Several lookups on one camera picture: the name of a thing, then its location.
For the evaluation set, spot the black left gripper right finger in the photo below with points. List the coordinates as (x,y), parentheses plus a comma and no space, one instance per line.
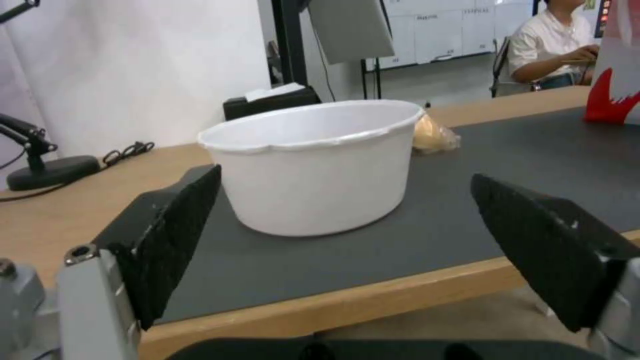
(545,240)

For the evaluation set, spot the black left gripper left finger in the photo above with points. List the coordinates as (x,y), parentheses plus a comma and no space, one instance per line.
(160,240)

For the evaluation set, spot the crumpled tan wrapper trash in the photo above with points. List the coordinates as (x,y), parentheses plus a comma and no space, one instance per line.
(432,137)

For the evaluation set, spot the white plastic takeout bowl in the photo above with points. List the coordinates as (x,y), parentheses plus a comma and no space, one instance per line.
(312,165)

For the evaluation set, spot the red and white takeout bag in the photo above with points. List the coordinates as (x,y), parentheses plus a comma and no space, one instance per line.
(617,75)

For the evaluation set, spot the black desk lamp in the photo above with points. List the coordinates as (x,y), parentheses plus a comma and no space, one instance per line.
(45,168)

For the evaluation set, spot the dark grey table mat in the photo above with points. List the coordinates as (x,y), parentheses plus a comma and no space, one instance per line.
(400,210)

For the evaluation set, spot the black office chair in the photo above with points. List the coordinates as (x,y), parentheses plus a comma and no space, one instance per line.
(505,71)

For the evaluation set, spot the black printer with paper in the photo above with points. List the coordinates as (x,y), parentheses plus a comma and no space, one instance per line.
(272,99)

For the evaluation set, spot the person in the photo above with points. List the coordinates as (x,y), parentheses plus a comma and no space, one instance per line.
(552,41)

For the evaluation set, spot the white whiteboard with notes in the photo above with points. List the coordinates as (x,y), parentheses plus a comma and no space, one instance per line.
(450,30)

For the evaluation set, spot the black light stand pole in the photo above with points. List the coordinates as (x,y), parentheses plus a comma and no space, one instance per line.
(290,41)

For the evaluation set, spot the grey softbox light panel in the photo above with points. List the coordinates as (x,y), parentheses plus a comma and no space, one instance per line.
(350,30)

